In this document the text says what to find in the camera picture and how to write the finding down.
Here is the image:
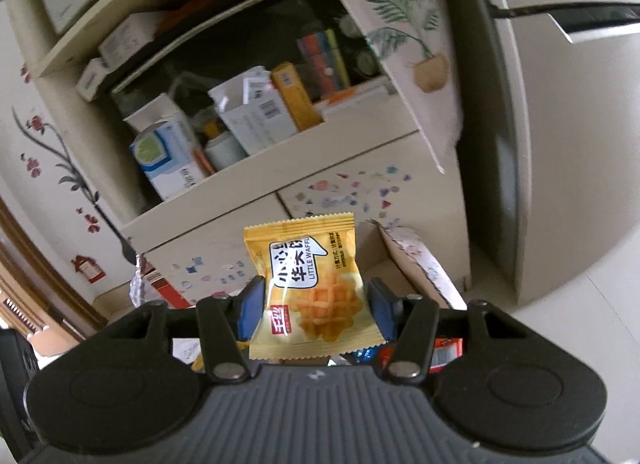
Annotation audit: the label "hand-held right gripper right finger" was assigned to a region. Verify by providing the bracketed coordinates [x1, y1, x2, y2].
[367, 278, 517, 381]

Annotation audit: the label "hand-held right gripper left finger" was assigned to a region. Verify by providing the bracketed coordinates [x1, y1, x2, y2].
[107, 276, 266, 385]

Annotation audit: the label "cardboard box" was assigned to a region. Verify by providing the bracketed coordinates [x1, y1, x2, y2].
[350, 219, 469, 315]

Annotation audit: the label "yellow waffle snack packet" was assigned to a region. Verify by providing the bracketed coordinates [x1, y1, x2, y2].
[243, 211, 387, 361]

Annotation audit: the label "red snack packet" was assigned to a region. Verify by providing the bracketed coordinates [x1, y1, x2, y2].
[377, 336, 464, 375]

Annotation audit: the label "red brown carton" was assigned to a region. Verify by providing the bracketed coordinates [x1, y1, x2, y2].
[135, 254, 196, 309]

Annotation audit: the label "cream cabinet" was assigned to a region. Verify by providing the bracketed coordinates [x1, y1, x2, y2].
[0, 0, 473, 325]

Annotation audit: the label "clear plastic bag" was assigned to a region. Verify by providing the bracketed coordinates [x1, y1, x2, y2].
[128, 253, 151, 307]

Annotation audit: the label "wooden door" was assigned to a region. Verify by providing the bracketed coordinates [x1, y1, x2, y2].
[0, 199, 109, 341]

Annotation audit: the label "white can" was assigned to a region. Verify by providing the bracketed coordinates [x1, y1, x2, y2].
[205, 131, 249, 173]

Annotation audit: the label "blue white carton box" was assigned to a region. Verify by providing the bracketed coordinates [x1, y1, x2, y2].
[129, 119, 212, 201]

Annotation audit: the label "white barcode box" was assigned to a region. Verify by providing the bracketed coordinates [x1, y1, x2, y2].
[207, 66, 301, 155]

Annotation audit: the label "yellow box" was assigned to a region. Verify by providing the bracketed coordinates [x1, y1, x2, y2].
[271, 62, 324, 133]

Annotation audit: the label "colourful stacked boxes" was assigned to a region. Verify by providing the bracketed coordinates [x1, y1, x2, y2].
[297, 28, 352, 100]

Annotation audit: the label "white refrigerator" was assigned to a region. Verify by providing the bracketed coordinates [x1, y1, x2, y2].
[429, 0, 640, 305]

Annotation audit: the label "plant print cabinet door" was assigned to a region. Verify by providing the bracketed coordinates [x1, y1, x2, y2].
[304, 0, 464, 175]

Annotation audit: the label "small white box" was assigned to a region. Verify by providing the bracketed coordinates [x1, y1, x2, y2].
[75, 58, 112, 102]

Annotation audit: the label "flat white box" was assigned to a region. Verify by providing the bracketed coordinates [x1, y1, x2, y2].
[99, 11, 172, 65]

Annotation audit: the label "red house switch sticker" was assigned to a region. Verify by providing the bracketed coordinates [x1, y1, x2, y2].
[72, 255, 107, 285]

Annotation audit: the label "flower branch wall sticker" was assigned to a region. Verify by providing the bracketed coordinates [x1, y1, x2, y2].
[12, 64, 139, 265]

